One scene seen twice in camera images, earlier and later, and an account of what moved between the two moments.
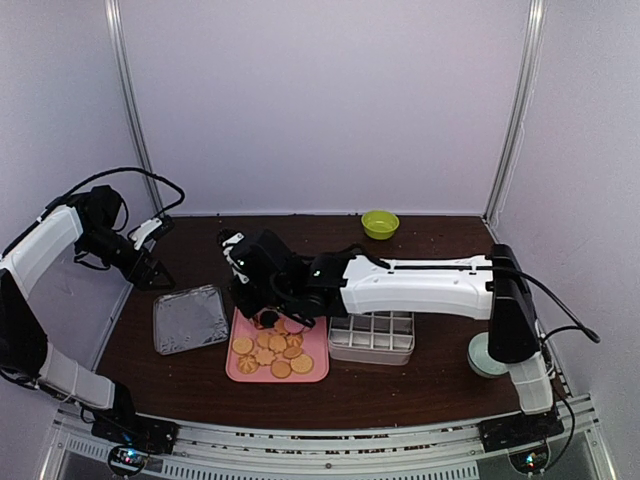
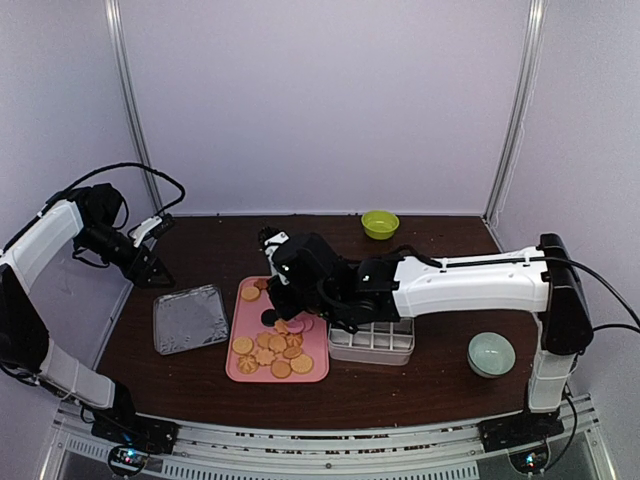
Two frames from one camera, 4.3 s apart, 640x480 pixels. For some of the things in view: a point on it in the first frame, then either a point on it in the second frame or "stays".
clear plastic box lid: [189, 319] stays
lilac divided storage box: [375, 337] stays
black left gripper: [140, 280] stays
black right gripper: [246, 305] to [284, 309]
